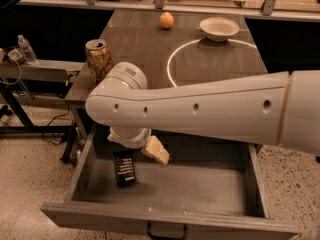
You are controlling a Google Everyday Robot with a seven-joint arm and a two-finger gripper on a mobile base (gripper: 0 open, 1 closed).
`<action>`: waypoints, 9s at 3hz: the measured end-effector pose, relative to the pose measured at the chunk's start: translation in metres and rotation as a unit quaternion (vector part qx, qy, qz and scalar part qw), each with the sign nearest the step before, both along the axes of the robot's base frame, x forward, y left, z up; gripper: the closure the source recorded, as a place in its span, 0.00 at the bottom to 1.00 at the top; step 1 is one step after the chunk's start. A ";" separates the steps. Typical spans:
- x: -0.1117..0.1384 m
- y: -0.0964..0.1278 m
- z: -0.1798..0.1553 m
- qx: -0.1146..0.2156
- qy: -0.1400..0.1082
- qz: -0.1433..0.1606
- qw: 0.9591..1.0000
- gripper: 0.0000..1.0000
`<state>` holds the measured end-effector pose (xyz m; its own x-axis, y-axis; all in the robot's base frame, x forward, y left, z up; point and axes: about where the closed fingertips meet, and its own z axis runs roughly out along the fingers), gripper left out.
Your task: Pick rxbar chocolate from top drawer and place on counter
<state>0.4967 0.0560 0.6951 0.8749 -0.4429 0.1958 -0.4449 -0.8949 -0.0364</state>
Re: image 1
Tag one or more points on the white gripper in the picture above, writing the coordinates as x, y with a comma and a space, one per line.
129, 138

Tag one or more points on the black rxbar chocolate wrapper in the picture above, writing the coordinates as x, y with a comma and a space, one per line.
124, 167

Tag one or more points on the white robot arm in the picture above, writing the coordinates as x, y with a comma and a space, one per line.
279, 109

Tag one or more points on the open grey top drawer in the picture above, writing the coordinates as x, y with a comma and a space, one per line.
218, 194

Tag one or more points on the grey cabinet counter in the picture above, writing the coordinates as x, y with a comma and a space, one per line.
138, 38

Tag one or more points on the gold drink can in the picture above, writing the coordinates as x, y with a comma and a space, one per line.
98, 58

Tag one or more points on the orange fruit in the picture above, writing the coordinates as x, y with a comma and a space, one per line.
166, 20

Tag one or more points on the grey side bench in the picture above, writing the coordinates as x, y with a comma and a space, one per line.
45, 70

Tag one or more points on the white paper bowl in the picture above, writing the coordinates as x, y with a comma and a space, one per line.
219, 29

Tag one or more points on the clear plastic water bottle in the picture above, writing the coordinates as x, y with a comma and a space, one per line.
27, 50

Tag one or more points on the black drawer handle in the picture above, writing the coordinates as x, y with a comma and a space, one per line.
170, 235

